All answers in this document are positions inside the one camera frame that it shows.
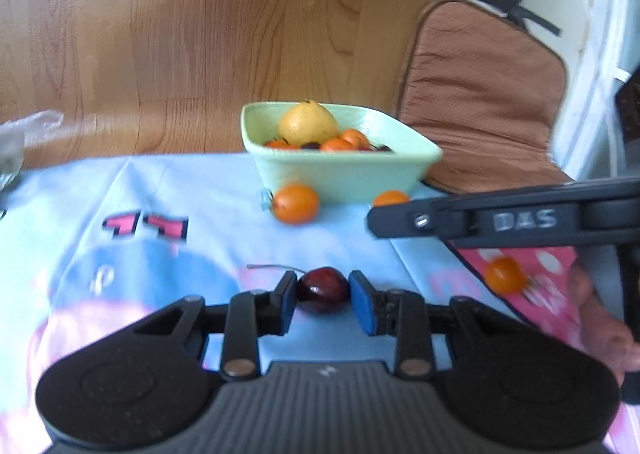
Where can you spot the wood-pattern vinyl sheet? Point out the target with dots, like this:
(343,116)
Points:
(150,33)

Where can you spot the orange cherry tomato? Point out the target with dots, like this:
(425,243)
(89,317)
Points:
(391,199)
(505,275)
(296,204)
(281,144)

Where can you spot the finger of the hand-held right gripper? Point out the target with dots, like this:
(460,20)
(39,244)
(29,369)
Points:
(400,221)

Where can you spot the clear plastic bag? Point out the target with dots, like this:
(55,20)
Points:
(20,133)

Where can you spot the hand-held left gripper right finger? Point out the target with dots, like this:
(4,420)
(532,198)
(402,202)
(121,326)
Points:
(362,305)

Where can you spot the orange mandarin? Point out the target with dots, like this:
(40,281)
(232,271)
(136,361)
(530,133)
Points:
(336,145)
(356,137)

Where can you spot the black tape cross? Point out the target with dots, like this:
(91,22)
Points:
(510,7)

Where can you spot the person's right hand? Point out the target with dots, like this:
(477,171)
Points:
(600,329)

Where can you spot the cartoon printed blanket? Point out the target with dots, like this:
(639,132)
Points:
(150,194)

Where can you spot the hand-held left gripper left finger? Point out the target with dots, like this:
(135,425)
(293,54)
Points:
(286,305)

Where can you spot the dark red cherry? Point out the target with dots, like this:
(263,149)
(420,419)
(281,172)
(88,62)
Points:
(383,148)
(311,145)
(322,291)

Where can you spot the brown seat cushion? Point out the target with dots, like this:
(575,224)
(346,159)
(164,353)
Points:
(475,93)

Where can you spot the large yellow grapefruit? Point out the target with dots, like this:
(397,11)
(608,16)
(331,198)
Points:
(307,123)

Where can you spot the white window frame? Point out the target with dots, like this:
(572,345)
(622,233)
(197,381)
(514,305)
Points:
(595,83)

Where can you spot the light green square bowl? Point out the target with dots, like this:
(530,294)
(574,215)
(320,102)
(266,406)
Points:
(350,173)

